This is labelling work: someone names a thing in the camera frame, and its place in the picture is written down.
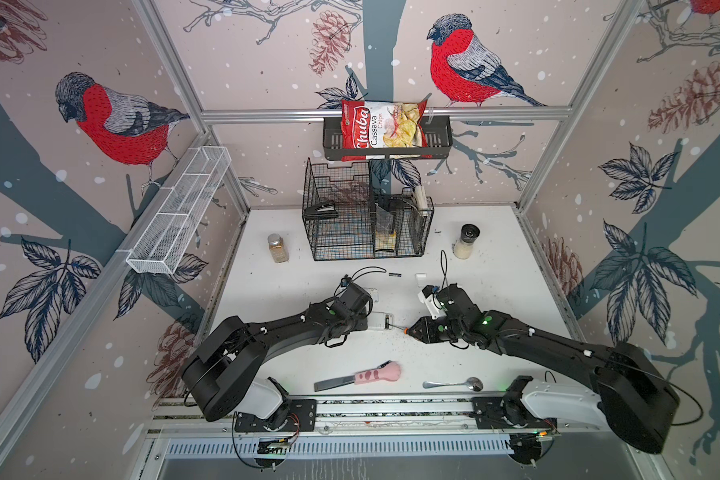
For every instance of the pink handled knife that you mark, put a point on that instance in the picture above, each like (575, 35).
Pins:
(390, 371)

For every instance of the orange black screwdriver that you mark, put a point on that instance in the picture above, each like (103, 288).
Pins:
(399, 328)

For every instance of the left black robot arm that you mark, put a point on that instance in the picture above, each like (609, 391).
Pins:
(220, 371)

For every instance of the metal spoon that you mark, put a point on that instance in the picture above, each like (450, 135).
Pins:
(473, 384)

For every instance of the black wall shelf basket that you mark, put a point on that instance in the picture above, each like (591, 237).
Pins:
(437, 137)

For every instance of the black lid shaker jar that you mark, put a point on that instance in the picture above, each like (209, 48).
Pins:
(463, 247)

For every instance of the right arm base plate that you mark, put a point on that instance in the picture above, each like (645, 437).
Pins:
(494, 413)

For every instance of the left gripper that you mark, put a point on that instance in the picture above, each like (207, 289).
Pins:
(363, 319)

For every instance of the white remote control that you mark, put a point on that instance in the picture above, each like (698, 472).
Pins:
(379, 321)
(373, 293)

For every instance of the black stapler in basket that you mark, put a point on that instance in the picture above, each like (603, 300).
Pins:
(322, 211)

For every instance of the red cassava chips bag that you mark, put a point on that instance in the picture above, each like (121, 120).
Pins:
(382, 125)

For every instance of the black wire basket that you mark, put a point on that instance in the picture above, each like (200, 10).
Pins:
(384, 210)

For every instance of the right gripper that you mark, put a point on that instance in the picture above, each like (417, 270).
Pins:
(424, 332)

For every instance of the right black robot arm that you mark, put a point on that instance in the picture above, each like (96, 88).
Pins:
(637, 403)

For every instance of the white wire wall shelf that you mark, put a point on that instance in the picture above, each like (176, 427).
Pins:
(168, 235)

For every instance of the brown spice jar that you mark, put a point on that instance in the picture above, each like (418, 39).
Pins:
(277, 248)

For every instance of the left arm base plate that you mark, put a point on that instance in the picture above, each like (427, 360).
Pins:
(292, 416)

